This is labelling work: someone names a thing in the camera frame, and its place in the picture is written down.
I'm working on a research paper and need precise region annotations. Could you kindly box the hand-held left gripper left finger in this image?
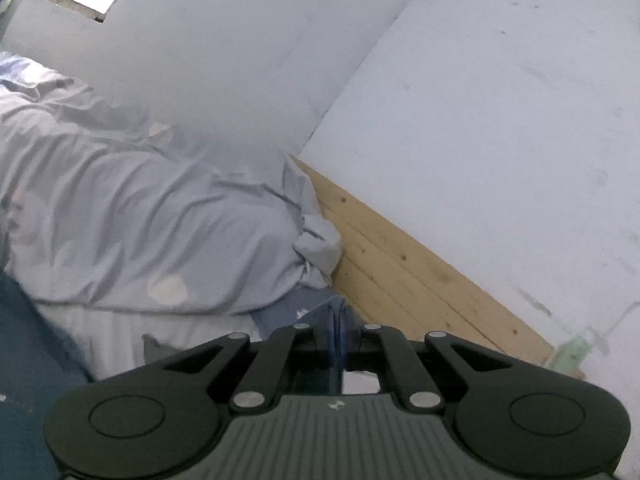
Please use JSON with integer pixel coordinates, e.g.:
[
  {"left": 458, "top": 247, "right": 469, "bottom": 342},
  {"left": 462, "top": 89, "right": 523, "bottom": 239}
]
[{"left": 161, "top": 309, "right": 341, "bottom": 413}]

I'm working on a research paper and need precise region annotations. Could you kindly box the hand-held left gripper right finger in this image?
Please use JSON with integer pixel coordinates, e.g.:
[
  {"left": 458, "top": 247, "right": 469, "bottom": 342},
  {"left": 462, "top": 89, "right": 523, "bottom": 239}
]
[{"left": 340, "top": 310, "right": 503, "bottom": 413}]

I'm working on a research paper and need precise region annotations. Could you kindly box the teal blue garment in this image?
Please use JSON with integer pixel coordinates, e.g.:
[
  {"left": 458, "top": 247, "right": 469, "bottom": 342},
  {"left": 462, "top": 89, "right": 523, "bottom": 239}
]
[{"left": 0, "top": 272, "right": 96, "bottom": 480}]

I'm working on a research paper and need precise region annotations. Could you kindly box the dark grey garment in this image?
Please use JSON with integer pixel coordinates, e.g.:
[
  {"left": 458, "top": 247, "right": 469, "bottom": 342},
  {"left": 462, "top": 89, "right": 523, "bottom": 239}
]
[{"left": 141, "top": 334, "right": 173, "bottom": 363}]

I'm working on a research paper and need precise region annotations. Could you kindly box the light blue duvet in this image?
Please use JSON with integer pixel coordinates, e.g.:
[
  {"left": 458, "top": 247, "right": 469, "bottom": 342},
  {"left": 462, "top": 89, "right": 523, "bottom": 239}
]
[{"left": 0, "top": 50, "right": 343, "bottom": 316}]

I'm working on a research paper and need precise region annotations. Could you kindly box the pale green container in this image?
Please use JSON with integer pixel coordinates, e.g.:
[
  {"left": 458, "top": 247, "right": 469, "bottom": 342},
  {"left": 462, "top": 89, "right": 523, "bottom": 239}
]
[{"left": 552, "top": 330, "right": 598, "bottom": 373}]

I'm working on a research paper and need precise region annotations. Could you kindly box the wooden bed frame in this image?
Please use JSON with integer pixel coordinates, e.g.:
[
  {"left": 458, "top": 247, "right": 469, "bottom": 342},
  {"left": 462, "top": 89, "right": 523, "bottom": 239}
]
[{"left": 290, "top": 152, "right": 588, "bottom": 381}]

